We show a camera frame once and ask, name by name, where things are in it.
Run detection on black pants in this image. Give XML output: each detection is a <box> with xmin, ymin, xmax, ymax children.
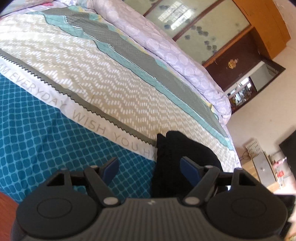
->
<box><xmin>150</xmin><ymin>131</ymin><xmax>224</xmax><ymax>200</ymax></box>

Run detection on wooden cabinet with drawer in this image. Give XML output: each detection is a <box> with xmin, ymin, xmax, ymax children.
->
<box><xmin>240</xmin><ymin>138</ymin><xmax>296</xmax><ymax>194</ymax></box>

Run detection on patterned bed cover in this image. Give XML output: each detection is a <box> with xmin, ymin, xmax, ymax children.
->
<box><xmin>1</xmin><ymin>1</ymin><xmax>240</xmax><ymax>202</ymax></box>

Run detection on lilac rolled duvet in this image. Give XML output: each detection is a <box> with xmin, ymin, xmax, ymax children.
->
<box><xmin>93</xmin><ymin>0</ymin><xmax>231</xmax><ymax>125</ymax></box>

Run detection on sliding glass wardrobe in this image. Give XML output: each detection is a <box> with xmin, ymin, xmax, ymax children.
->
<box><xmin>125</xmin><ymin>1</ymin><xmax>290</xmax><ymax>66</ymax></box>

